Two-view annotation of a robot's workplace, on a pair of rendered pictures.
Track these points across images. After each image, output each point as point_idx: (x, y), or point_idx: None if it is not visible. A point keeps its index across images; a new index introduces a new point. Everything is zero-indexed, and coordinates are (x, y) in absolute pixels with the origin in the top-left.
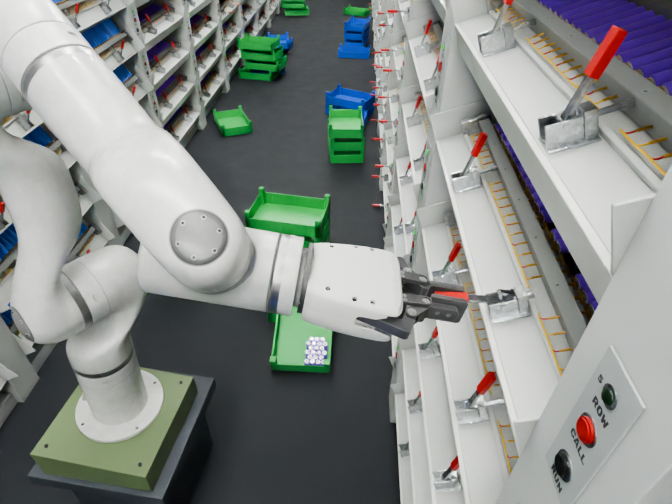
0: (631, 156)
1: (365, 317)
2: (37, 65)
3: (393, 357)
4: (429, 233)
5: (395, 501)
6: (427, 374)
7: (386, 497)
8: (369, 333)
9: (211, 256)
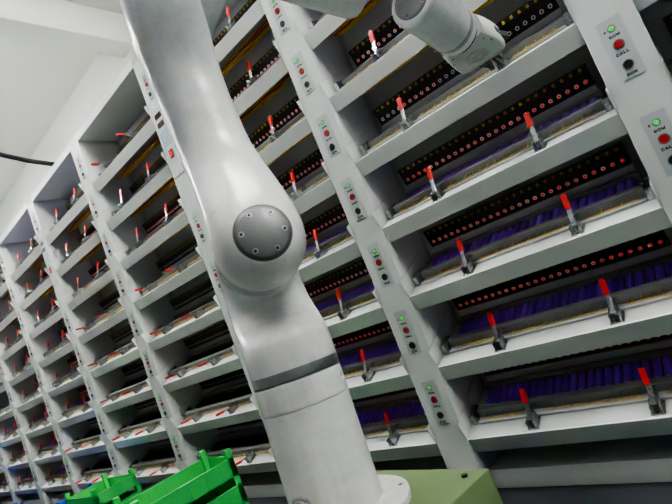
0: None
1: (494, 25)
2: None
3: (429, 426)
4: (390, 223)
5: (584, 493)
6: (487, 266)
7: (578, 499)
8: (500, 36)
9: None
